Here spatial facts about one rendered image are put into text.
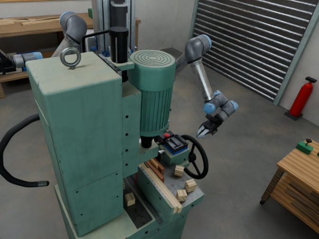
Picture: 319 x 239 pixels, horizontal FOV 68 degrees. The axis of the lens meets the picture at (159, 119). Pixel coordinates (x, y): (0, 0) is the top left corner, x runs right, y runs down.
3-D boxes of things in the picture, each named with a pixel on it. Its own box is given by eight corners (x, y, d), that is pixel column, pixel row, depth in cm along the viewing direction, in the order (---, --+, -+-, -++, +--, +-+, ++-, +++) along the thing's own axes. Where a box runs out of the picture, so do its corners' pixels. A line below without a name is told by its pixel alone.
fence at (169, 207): (173, 214, 103) (174, 206, 99) (170, 216, 102) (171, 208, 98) (111, 135, 140) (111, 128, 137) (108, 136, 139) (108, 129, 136)
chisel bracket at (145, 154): (157, 158, 117) (159, 145, 112) (133, 169, 110) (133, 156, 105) (149, 149, 121) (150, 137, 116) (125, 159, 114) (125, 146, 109)
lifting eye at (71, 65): (83, 67, 71) (80, 46, 67) (62, 71, 68) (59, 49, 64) (81, 65, 72) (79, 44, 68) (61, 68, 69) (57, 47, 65)
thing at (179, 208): (181, 211, 104) (182, 206, 102) (177, 213, 103) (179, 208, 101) (113, 127, 146) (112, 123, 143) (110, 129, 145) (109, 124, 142)
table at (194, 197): (216, 193, 121) (219, 186, 117) (169, 224, 105) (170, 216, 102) (151, 128, 158) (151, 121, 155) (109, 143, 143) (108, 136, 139)
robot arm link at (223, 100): (212, 93, 157) (224, 105, 156) (220, 87, 165) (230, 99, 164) (205, 100, 163) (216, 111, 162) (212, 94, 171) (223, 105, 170)
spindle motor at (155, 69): (175, 129, 103) (186, 62, 84) (141, 142, 94) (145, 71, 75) (153, 109, 114) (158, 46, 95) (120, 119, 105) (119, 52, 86)
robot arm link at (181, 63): (150, 80, 186) (195, 33, 146) (161, 74, 196) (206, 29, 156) (159, 92, 186) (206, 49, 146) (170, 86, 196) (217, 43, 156)
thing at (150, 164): (163, 183, 115) (164, 177, 113) (160, 185, 114) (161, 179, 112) (141, 157, 128) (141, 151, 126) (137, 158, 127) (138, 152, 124)
